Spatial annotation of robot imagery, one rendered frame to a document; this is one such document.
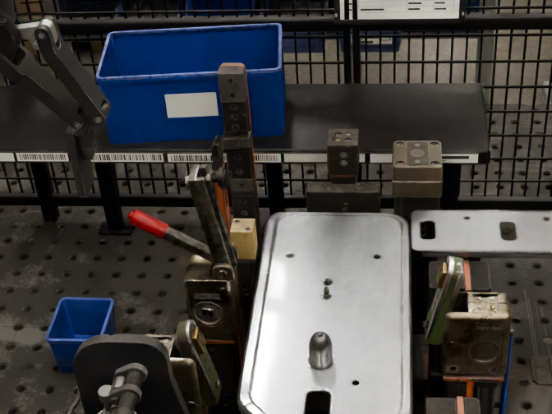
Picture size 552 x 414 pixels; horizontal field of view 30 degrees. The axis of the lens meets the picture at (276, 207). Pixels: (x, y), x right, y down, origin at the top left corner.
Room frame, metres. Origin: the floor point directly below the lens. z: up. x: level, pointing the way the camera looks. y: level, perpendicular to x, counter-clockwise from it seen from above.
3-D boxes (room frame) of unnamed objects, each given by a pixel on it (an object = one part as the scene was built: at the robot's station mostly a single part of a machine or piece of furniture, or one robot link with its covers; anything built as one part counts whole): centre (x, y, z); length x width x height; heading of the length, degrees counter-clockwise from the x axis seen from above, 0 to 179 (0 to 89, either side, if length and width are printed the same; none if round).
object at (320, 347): (0.96, -0.04, 1.02); 0.03 x 0.03 x 0.07
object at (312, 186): (1.35, -0.11, 0.85); 0.12 x 0.03 x 0.30; 82
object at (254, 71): (1.55, 0.12, 1.10); 0.30 x 0.17 x 0.13; 87
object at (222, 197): (1.21, 0.08, 0.95); 0.03 x 0.01 x 0.50; 172
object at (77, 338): (1.31, 0.35, 0.74); 0.11 x 0.10 x 0.09; 172
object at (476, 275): (1.13, -0.26, 0.84); 0.11 x 0.10 x 0.28; 82
